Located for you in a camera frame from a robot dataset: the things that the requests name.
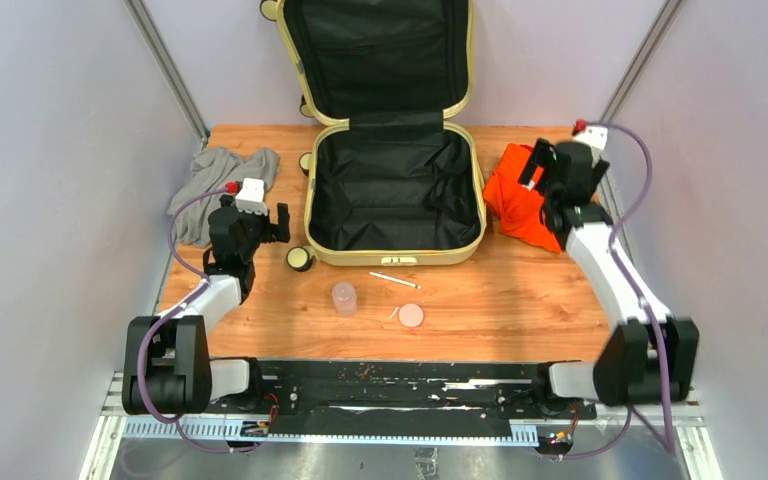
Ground orange shirt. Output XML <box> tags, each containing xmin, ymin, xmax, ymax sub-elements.
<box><xmin>483</xmin><ymin>143</ymin><xmax>561</xmax><ymax>254</ymax></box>

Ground clear plastic cup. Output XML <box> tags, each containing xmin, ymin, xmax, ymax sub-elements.
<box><xmin>332</xmin><ymin>282</ymin><xmax>358</xmax><ymax>317</ymax></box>

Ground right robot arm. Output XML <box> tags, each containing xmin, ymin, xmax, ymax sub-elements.
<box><xmin>519</xmin><ymin>139</ymin><xmax>700</xmax><ymax>418</ymax></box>

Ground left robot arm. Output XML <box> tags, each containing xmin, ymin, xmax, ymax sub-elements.
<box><xmin>121</xmin><ymin>196</ymin><xmax>291</xmax><ymax>422</ymax></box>

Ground grey crumpled cloth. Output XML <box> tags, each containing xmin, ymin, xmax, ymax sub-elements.
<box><xmin>168</xmin><ymin>147</ymin><xmax>280</xmax><ymax>248</ymax></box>

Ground cream open suitcase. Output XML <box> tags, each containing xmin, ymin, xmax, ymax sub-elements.
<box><xmin>274</xmin><ymin>1</ymin><xmax>487</xmax><ymax>267</ymax></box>

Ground white toothbrush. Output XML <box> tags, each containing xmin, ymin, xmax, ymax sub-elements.
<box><xmin>368</xmin><ymin>271</ymin><xmax>422</xmax><ymax>290</ymax></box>

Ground pink round lid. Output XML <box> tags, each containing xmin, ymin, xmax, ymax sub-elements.
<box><xmin>397</xmin><ymin>303</ymin><xmax>425</xmax><ymax>328</ymax></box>

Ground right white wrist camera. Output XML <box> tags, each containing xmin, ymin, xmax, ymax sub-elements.
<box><xmin>572</xmin><ymin>119</ymin><xmax>609</xmax><ymax>152</ymax></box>

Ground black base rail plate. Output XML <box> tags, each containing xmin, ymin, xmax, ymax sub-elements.
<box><xmin>210</xmin><ymin>359</ymin><xmax>597</xmax><ymax>439</ymax></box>

